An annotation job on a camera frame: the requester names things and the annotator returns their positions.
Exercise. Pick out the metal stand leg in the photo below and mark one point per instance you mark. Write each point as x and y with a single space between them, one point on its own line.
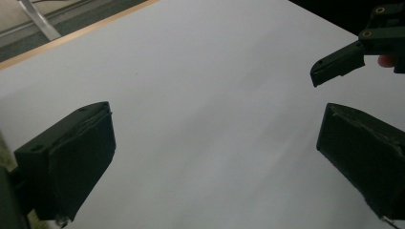
39 20

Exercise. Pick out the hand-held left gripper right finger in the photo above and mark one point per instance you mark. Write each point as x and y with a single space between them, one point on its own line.
366 152

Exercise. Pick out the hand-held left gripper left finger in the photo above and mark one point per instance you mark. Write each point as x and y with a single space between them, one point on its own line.
73 159

